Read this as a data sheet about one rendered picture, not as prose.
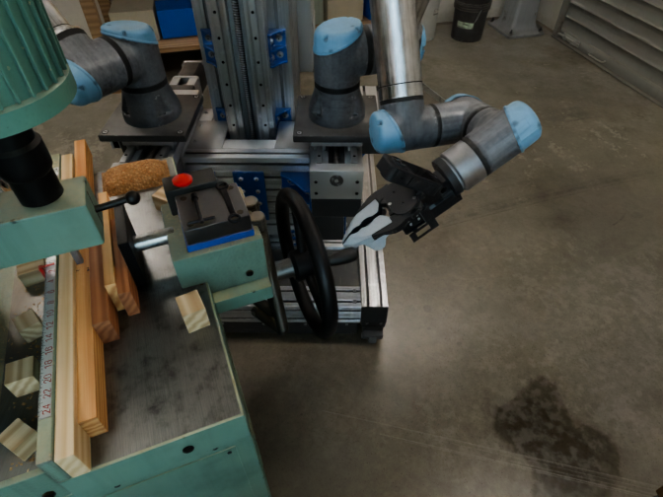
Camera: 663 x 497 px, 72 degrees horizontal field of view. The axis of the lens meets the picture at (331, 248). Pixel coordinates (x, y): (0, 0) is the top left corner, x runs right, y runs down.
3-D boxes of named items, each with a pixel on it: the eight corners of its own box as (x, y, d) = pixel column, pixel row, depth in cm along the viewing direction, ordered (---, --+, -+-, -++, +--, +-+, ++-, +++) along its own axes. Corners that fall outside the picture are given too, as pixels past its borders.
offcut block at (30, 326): (21, 330, 76) (11, 319, 74) (40, 319, 78) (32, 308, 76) (28, 343, 75) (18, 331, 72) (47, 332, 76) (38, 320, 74)
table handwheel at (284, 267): (283, 195, 100) (318, 322, 101) (190, 218, 94) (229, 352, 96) (314, 171, 72) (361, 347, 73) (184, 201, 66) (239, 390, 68)
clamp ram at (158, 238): (186, 273, 71) (172, 231, 65) (136, 287, 69) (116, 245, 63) (178, 236, 77) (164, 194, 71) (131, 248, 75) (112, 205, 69)
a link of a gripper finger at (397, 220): (379, 247, 74) (423, 215, 73) (375, 242, 73) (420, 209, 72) (366, 228, 77) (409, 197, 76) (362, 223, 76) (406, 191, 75)
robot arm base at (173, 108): (133, 100, 129) (122, 64, 122) (187, 100, 129) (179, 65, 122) (115, 127, 118) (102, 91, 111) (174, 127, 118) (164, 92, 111)
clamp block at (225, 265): (269, 279, 75) (263, 240, 69) (186, 303, 72) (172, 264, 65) (247, 223, 85) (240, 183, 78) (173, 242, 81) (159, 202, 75)
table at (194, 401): (320, 411, 62) (319, 390, 58) (79, 503, 54) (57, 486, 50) (222, 169, 102) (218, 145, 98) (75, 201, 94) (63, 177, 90)
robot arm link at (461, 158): (480, 157, 70) (452, 130, 75) (456, 175, 71) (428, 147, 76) (490, 184, 76) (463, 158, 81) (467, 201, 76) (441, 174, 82)
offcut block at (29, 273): (50, 266, 86) (42, 254, 84) (51, 278, 84) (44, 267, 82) (24, 275, 85) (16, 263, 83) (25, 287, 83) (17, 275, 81)
